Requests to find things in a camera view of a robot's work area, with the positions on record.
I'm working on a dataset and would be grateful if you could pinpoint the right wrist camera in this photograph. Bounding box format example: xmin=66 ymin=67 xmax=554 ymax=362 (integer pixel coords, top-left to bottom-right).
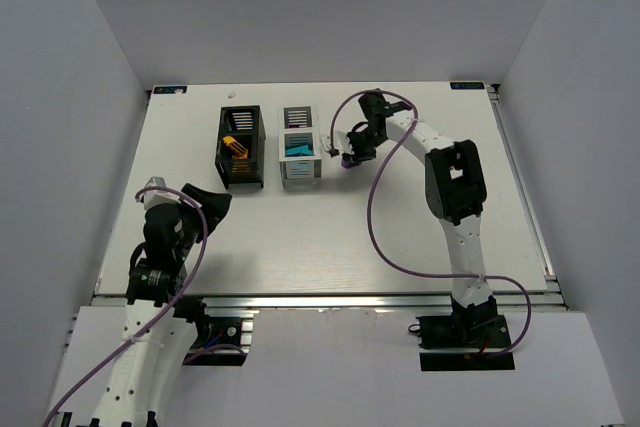
xmin=320 ymin=130 xmax=353 ymax=158

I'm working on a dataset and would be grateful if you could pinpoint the teal long lego brick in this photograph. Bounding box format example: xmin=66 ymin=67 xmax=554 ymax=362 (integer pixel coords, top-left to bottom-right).
xmin=285 ymin=144 xmax=314 ymax=157

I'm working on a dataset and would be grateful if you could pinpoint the right blue corner label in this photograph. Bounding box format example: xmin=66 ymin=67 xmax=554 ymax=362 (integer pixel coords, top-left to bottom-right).
xmin=449 ymin=81 xmax=485 ymax=90

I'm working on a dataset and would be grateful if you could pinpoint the blue corner label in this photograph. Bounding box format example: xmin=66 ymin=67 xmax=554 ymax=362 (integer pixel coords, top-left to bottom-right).
xmin=152 ymin=85 xmax=187 ymax=95
xmin=449 ymin=81 xmax=485 ymax=90

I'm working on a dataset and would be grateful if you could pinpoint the white slotted container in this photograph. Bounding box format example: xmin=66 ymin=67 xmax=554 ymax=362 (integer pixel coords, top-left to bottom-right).
xmin=278 ymin=105 xmax=322 ymax=189

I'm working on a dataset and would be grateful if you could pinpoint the black slotted container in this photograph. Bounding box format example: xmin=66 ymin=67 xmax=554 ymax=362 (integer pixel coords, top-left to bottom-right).
xmin=215 ymin=105 xmax=266 ymax=189

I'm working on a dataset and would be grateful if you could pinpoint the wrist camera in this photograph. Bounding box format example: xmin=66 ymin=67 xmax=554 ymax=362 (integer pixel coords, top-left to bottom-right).
xmin=320 ymin=130 xmax=353 ymax=158
xmin=138 ymin=176 xmax=179 ymax=211

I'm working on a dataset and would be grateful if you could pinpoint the left blue corner label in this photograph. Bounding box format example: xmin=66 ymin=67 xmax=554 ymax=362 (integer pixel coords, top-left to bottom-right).
xmin=152 ymin=85 xmax=187 ymax=95

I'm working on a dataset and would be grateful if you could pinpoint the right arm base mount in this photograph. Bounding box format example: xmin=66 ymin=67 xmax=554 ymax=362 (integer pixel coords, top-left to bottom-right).
xmin=407 ymin=315 xmax=515 ymax=372

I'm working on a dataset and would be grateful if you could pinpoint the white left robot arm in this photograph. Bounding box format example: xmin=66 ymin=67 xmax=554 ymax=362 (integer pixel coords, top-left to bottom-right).
xmin=89 ymin=178 xmax=232 ymax=426

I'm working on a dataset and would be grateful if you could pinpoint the aluminium table front rail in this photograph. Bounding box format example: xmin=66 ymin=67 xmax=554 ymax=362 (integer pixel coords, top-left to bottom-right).
xmin=90 ymin=291 xmax=565 ymax=309

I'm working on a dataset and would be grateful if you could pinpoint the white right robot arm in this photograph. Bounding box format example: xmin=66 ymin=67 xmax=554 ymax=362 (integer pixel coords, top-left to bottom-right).
xmin=329 ymin=89 xmax=498 ymax=348

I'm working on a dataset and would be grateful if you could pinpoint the yellow L-shaped lego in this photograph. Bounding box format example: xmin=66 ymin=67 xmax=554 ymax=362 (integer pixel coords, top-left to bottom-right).
xmin=222 ymin=135 xmax=249 ymax=160

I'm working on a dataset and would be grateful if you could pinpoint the yellow orange lego piece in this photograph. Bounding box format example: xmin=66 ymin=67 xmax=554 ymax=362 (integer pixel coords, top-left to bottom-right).
xmin=230 ymin=160 xmax=253 ymax=182

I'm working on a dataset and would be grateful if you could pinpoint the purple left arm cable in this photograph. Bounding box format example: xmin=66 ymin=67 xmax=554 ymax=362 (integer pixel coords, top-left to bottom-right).
xmin=42 ymin=186 xmax=246 ymax=427

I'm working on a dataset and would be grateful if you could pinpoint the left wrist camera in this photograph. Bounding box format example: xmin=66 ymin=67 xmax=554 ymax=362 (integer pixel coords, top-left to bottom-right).
xmin=138 ymin=176 xmax=179 ymax=211

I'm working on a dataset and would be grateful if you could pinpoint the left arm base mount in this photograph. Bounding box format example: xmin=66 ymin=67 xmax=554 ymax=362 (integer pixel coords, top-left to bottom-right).
xmin=174 ymin=297 xmax=251 ymax=367

